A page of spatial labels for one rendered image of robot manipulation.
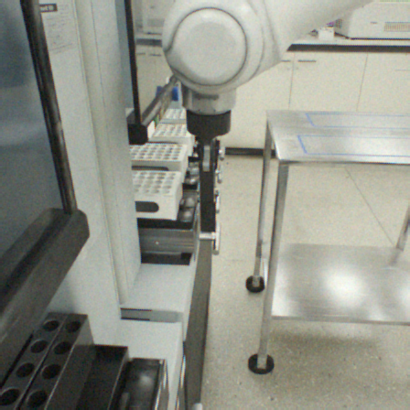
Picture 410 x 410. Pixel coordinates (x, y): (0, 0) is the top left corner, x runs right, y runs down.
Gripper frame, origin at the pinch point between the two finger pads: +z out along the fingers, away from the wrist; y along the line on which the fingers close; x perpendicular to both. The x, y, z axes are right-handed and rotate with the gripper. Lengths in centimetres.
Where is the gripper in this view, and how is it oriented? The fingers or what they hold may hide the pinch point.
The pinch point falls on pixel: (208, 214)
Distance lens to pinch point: 71.9
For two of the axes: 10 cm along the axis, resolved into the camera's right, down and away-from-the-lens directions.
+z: 0.0, 8.7, 4.9
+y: -0.8, 4.9, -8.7
